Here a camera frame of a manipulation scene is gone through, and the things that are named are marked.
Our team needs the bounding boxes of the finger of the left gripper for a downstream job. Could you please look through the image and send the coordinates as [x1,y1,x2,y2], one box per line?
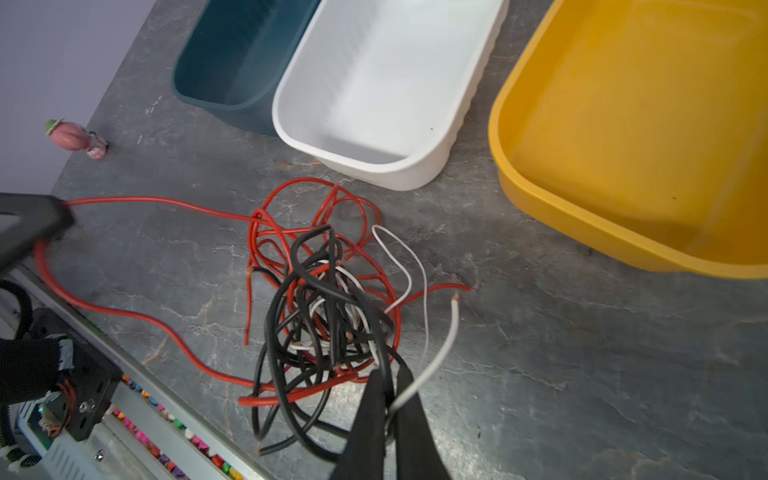
[1,192,75,273]

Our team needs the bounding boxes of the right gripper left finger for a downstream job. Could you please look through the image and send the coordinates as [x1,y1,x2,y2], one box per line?
[330,370,386,480]

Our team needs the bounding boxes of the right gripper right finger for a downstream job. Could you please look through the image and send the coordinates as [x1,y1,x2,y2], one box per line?
[393,394,451,480]

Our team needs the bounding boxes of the red cables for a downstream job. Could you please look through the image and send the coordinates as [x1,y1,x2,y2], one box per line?
[32,176,474,409]

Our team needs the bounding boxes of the thin white cable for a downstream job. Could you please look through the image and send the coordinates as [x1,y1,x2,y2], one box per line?
[287,224,462,415]

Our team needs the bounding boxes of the black cables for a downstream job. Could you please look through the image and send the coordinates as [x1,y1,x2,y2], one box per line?
[248,224,415,463]

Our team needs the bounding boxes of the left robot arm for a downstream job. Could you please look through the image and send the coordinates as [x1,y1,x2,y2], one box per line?
[1,193,75,471]

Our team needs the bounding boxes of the pink toy figure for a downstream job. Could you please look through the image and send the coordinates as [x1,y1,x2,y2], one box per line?
[45,118,109,160]

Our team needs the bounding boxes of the teal plastic bin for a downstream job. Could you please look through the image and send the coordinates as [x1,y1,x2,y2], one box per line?
[172,0,318,137]

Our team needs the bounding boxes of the white plastic bin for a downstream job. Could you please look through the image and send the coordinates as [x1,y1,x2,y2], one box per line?
[272,0,509,191]

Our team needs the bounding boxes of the yellow plastic bin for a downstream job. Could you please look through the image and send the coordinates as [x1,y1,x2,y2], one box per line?
[488,1,767,280]

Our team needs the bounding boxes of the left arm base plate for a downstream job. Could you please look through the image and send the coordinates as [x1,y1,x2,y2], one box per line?
[31,308,123,441]

